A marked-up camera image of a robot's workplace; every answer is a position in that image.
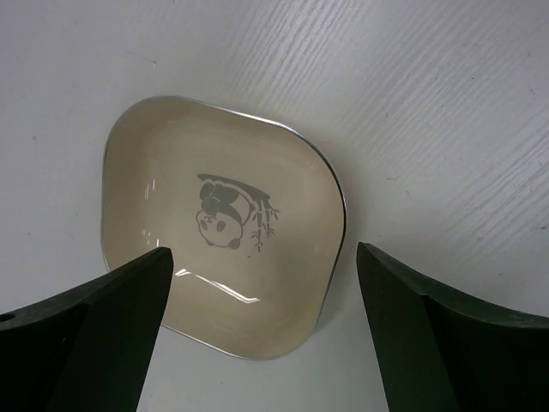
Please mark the beige plate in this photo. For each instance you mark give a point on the beige plate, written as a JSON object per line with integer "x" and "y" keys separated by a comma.
{"x": 251, "y": 210}

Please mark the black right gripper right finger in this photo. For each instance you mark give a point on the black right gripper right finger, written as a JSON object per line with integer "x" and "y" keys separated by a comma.
{"x": 440, "y": 349}

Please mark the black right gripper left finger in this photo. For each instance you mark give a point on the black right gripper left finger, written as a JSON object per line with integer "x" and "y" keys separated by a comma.
{"x": 88, "y": 348}

